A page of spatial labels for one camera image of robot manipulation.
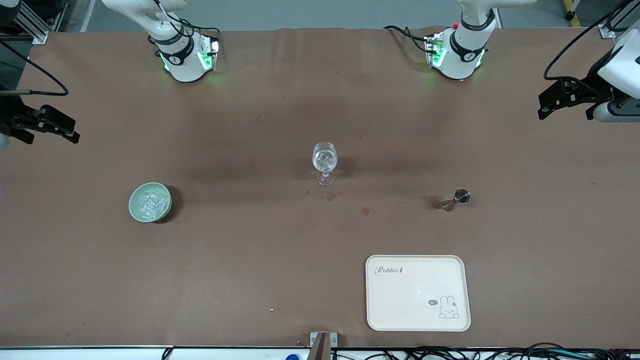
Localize steel double jigger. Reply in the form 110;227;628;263
440;188;471;212

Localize clear ice cubes pile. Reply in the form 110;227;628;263
136;189;168;220

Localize clear stemmed wine glass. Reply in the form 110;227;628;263
312;142;339;186

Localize pale green ceramic bowl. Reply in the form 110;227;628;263
128;182;173;223

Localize cream tray with rabbit print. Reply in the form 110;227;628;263
365;254;472;332

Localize brown table cover sheet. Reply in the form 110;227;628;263
0;27;640;349

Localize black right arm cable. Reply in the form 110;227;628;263
0;40;69;97

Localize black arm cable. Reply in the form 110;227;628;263
0;40;69;97
544;0;640;98

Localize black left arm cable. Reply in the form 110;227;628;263
544;0;640;98

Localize aluminium frame profile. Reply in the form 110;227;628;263
597;0;633;40
15;0;49;45

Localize black right base cable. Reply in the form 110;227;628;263
177;19;222;41

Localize black base cable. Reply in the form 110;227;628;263
383;25;432;53
177;19;222;41

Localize black left base cable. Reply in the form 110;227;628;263
383;25;432;53

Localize black cable bundle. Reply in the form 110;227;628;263
330;342;640;360

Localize aluminium camera mount post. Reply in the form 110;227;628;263
309;331;338;360

